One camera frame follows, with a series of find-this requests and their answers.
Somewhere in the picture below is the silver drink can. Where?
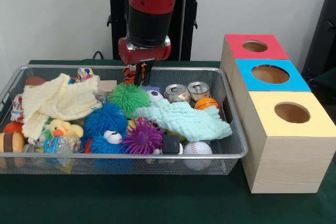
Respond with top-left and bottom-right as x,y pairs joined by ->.
164,84 -> 191,103
187,81 -> 212,102

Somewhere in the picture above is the cream yellow cloth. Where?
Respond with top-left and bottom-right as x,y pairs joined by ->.
21,73 -> 103,145

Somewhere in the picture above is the orange black striped tiger plush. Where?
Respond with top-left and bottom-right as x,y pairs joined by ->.
122,63 -> 148,86

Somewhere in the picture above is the green spiky ball with eyes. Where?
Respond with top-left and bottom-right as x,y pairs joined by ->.
108,83 -> 151,113

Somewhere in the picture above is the silver mesh bin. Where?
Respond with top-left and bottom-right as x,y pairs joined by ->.
0,64 -> 249,176

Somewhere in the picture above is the wooden box with three holes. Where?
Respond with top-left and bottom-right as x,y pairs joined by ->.
219,34 -> 336,195

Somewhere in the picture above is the black upright panel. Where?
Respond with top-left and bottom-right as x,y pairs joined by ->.
301,0 -> 336,80

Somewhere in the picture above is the small orange basketball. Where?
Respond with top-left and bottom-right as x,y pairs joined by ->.
194,97 -> 219,111

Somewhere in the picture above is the blue spiky ball with eyes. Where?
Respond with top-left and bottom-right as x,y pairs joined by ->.
88,129 -> 128,154

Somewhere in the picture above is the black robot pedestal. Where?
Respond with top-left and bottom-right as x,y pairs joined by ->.
101,0 -> 211,61

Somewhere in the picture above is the dark green table cloth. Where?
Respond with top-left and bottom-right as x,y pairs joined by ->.
311,67 -> 336,96
0,59 -> 336,224

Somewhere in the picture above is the purple spiky ball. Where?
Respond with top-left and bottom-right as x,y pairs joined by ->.
121,120 -> 165,156

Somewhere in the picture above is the mint green cloth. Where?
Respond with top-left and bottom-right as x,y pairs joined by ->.
132,99 -> 233,143

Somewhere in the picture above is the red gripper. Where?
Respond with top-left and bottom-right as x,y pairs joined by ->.
117,36 -> 172,84

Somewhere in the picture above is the yellow plush duck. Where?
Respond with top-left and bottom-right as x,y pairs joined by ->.
49,119 -> 84,138

